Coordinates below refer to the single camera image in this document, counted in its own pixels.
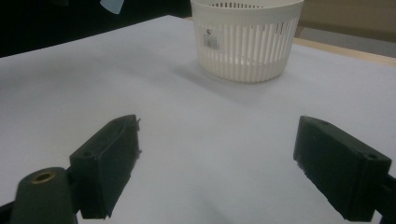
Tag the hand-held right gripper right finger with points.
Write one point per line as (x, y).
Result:
(339, 168)

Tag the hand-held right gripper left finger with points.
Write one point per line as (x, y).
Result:
(106, 161)

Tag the white plastic basket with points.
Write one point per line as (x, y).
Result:
(249, 46)

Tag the white table cover sheet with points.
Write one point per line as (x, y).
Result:
(202, 118)

